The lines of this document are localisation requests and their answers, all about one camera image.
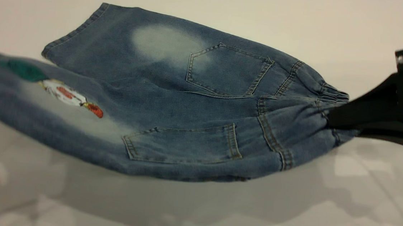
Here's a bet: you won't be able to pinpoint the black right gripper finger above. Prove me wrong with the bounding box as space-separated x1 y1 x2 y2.
326 68 403 134
356 128 403 147

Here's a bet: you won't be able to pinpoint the blue denim shorts with print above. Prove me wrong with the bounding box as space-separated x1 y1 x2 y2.
0 0 369 196

